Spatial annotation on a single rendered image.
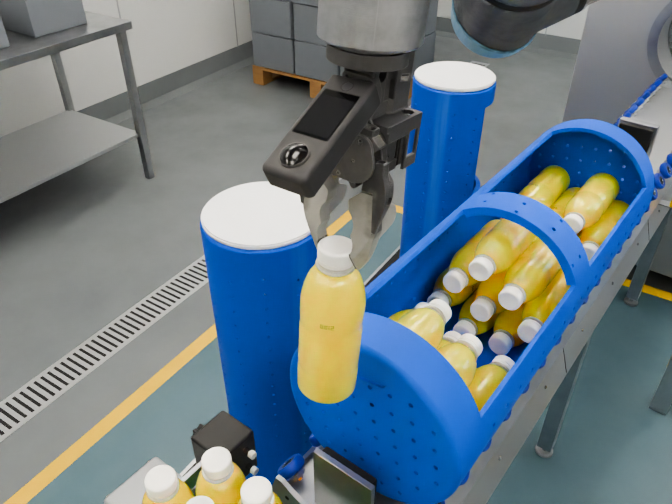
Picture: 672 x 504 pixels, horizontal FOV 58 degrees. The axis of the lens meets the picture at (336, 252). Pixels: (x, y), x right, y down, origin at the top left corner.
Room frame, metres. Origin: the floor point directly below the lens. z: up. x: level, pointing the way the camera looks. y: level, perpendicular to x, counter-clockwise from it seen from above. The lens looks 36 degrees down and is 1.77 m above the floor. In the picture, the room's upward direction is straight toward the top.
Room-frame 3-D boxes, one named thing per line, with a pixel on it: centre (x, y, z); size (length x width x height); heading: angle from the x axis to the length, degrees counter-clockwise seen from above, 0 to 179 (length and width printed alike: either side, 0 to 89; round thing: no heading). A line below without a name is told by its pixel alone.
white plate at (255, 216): (1.18, 0.17, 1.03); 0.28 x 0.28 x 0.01
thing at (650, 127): (1.56, -0.83, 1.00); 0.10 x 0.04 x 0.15; 52
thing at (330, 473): (0.50, -0.01, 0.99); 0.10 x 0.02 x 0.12; 52
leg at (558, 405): (1.29, -0.71, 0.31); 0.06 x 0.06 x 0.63; 52
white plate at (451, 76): (2.06, -0.41, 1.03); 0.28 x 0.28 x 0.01
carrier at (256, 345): (1.18, 0.17, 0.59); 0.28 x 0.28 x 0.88
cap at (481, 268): (0.81, -0.24, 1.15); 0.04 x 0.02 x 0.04; 52
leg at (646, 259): (2.07, -1.31, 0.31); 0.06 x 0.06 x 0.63; 52
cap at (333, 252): (0.50, 0.00, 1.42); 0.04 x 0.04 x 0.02
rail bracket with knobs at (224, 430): (0.59, 0.17, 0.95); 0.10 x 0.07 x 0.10; 52
